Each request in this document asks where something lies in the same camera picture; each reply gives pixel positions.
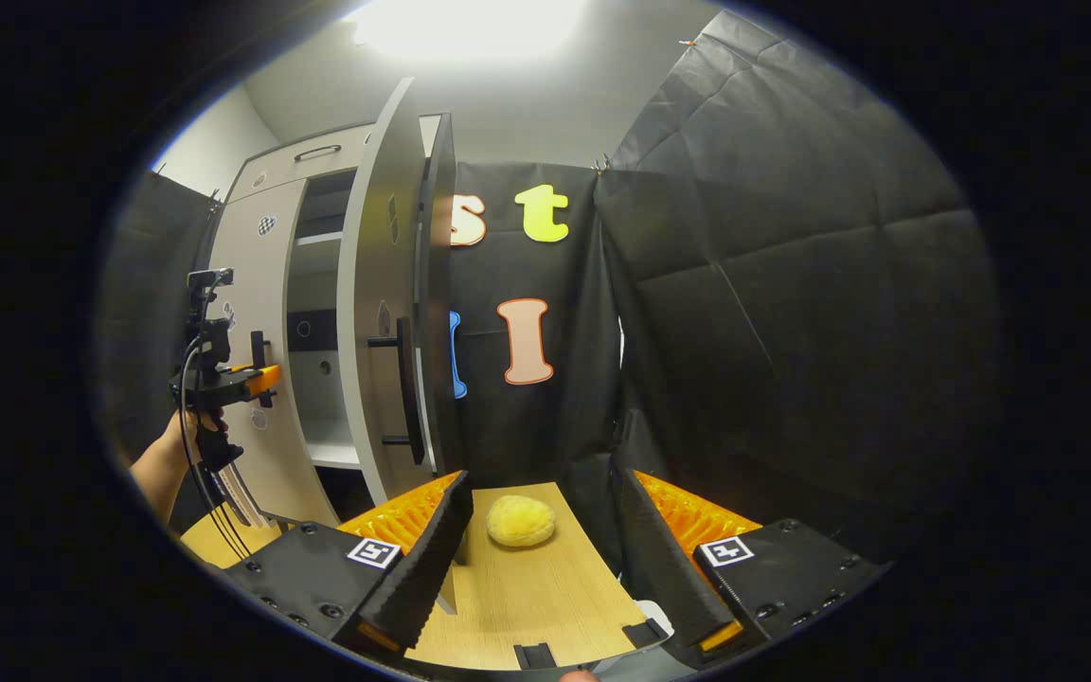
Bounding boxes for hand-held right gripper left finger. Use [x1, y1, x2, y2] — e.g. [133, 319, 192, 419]
[224, 469, 475, 655]

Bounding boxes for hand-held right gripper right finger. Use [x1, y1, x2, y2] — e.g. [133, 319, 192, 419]
[614, 466, 892, 669]

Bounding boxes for grey double-door shoe cabinet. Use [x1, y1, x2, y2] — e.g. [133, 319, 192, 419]
[209, 114, 459, 527]

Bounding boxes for grey cabinet door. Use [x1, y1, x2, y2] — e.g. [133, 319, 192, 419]
[209, 178, 338, 527]
[335, 78, 433, 508]

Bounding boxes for small white object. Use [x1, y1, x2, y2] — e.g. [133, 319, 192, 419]
[635, 599, 676, 637]

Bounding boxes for yellow sponge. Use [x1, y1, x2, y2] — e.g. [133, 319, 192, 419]
[486, 494, 557, 548]

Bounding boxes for white books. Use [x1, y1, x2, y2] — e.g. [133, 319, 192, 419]
[214, 462, 277, 529]

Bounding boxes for black backdrop cloth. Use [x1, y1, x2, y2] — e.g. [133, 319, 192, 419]
[96, 9, 1001, 569]

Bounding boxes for ceiling light panel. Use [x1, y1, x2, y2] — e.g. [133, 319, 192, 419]
[347, 0, 594, 63]

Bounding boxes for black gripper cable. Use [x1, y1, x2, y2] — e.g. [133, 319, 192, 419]
[178, 341, 258, 560]

